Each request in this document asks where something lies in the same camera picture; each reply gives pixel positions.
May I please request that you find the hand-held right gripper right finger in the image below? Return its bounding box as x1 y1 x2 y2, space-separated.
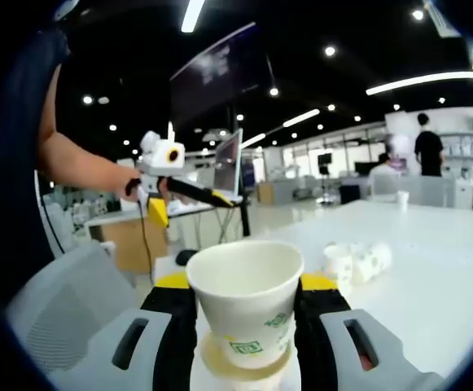
294 272 441 391

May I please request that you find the pile of paper cups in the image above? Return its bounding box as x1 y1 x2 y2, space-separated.
323 242 393 287

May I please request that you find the black computer mouse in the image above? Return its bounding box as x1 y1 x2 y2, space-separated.
175 248 199 266

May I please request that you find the white table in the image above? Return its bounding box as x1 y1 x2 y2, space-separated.
152 198 473 391

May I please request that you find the white display shelving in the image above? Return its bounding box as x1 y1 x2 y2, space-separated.
439 120 473 182

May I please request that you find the curved ceiling light strip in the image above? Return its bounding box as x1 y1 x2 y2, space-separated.
365 71 473 97

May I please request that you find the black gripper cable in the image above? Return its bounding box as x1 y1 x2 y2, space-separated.
137 199 156 286

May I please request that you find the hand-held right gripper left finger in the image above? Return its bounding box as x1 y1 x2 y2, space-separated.
63 271 199 391

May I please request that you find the grey mesh office chair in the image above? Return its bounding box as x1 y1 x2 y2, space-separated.
4 242 140 374

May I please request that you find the ceiling air conditioner unit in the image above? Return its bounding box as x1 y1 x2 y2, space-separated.
422 0 463 39

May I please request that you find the black screen on stand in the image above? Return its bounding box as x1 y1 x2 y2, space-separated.
317 152 335 204

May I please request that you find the person's dark shirt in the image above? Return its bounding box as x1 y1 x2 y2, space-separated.
0 24 72 264

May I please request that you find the monitor on black stand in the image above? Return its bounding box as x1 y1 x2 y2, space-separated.
212 127 252 238

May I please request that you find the green-patterned paper cup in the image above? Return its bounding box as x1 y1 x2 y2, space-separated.
185 239 305 370

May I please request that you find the person's left hand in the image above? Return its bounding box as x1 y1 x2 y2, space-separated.
118 173 173 205

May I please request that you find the wooden cabinet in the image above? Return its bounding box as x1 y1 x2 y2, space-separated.
89 219 169 274

